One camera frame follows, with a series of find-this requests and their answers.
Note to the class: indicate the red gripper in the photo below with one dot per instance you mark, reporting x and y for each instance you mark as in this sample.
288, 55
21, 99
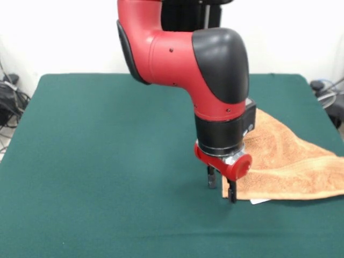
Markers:
239, 168

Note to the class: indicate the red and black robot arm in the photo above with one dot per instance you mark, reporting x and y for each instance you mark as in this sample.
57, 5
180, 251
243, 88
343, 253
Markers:
174, 61

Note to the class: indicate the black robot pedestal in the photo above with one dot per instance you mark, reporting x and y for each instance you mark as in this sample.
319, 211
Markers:
182, 16

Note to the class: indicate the dark green table cloth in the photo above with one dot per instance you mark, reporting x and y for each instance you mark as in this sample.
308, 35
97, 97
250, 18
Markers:
80, 161

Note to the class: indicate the orange terry towel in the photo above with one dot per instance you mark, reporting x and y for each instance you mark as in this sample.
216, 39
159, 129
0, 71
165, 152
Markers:
282, 166

